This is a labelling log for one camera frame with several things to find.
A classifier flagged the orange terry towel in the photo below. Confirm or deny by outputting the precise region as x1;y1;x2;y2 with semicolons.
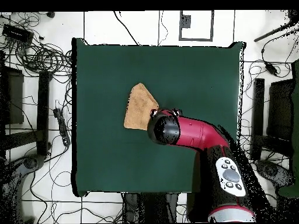
123;82;160;131

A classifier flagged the dark flat panel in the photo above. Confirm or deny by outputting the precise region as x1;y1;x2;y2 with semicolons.
0;66;25;125
266;78;295;142

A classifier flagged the dark green table cloth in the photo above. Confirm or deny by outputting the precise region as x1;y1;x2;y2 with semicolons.
71;37;246;198

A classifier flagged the black stand bar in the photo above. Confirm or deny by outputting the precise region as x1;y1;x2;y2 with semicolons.
250;78;265;161
36;70;51;156

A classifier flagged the small grey square plate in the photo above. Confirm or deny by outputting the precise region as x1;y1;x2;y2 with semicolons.
182;14;192;29

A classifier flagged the black power strip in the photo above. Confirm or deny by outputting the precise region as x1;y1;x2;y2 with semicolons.
53;107;71;147

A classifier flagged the black power adapter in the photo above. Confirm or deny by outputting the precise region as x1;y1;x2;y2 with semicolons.
264;61;279;77

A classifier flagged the black office chair base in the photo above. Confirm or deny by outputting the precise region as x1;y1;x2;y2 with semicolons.
255;159;295;188
0;153;46;223

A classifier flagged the black rod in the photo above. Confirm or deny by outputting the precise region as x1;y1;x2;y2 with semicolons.
253;19;299;43

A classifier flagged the dark green fabric object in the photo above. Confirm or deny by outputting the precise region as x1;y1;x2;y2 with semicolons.
277;59;299;199

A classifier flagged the grey rectangular frame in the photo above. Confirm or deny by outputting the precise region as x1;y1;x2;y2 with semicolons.
179;10;214;42

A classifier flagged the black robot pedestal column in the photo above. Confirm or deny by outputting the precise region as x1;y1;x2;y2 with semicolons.
122;192;179;223

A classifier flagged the long black cable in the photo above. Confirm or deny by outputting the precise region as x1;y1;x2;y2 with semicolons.
113;10;141;46

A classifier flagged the coiled black cable bundle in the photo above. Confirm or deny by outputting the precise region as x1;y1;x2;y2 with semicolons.
13;41;73;78

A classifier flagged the black network switch box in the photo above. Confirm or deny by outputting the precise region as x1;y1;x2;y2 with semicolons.
1;23;34;46

